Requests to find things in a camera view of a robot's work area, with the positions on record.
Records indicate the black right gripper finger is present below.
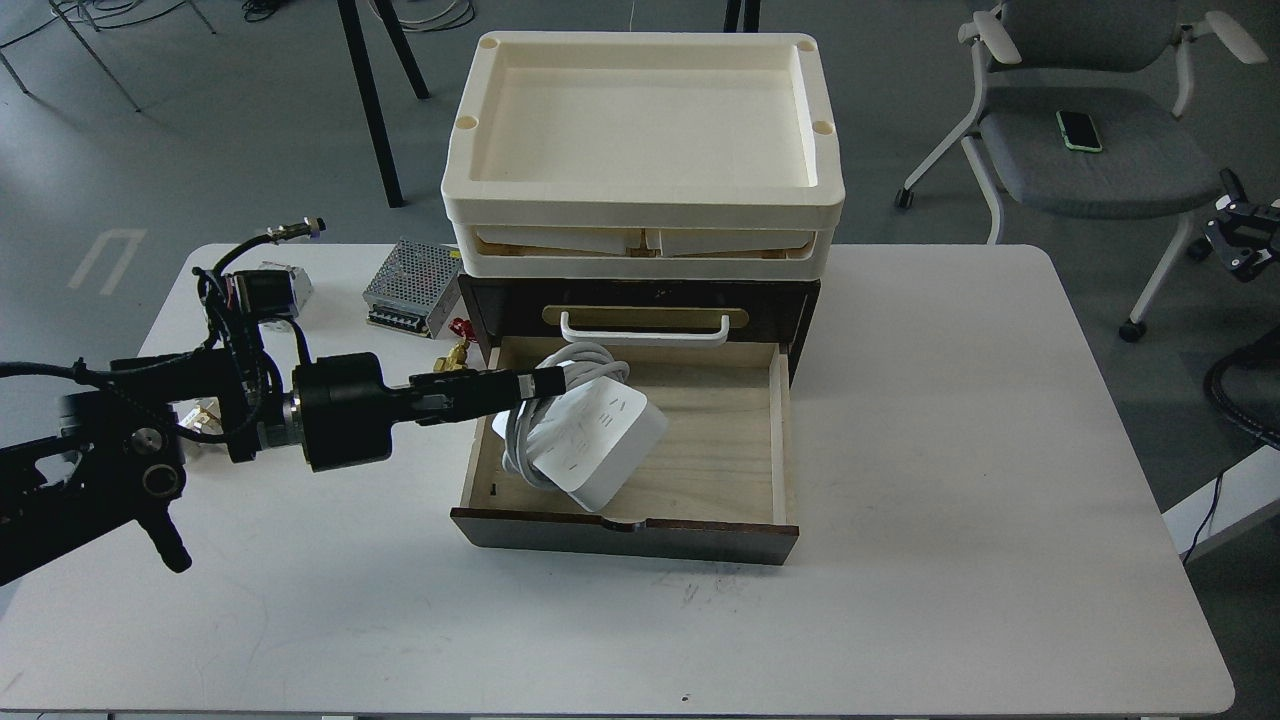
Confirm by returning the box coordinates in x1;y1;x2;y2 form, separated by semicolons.
1204;168;1279;283

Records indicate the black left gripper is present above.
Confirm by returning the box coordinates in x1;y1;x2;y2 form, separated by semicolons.
292;352;567;471

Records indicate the white power strip with cable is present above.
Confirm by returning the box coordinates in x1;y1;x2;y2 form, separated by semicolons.
492;343;669;512

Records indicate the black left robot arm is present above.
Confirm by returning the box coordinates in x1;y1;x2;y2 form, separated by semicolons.
1;218;567;583

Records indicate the metal mesh power supply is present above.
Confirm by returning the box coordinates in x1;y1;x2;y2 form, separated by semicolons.
364;237;462;337

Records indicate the green cased smartphone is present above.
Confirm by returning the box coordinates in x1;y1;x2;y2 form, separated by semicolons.
1055;109;1103;152

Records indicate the white red circuit breaker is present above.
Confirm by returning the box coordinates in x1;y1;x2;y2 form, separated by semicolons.
236;263;314;319

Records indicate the white metal pipe fitting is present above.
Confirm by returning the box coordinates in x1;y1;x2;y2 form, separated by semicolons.
180;397;227;445

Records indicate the cream plastic stacked tray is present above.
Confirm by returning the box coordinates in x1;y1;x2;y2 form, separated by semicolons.
442;31;845;281

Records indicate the open wooden drawer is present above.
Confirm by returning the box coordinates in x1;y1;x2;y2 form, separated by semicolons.
451;342;800;565

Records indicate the brass valve red handle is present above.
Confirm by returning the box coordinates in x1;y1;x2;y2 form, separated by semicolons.
433;316;476;373

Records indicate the white drawer handle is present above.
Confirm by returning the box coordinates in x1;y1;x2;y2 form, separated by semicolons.
558;310;732;348

